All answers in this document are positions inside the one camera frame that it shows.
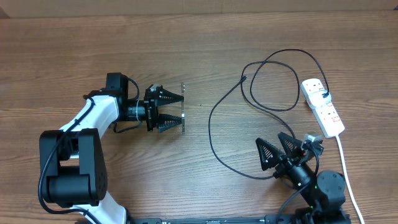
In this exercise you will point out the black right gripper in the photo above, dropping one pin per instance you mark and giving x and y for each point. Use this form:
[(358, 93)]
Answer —
[(276, 155)]

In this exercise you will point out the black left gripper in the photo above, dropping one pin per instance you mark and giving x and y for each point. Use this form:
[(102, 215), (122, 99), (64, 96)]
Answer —
[(152, 109)]

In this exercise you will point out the black smartphone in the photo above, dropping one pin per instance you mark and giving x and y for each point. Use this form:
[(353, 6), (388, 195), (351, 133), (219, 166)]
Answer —
[(183, 107)]

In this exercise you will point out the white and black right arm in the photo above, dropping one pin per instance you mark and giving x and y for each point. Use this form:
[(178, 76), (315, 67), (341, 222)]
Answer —
[(323, 191)]

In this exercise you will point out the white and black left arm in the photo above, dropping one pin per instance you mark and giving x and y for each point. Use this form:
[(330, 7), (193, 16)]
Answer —
[(73, 175)]

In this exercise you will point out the white power strip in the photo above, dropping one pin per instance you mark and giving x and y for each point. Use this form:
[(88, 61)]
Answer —
[(323, 108)]

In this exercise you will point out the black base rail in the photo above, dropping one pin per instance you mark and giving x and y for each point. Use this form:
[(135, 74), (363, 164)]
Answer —
[(236, 220)]

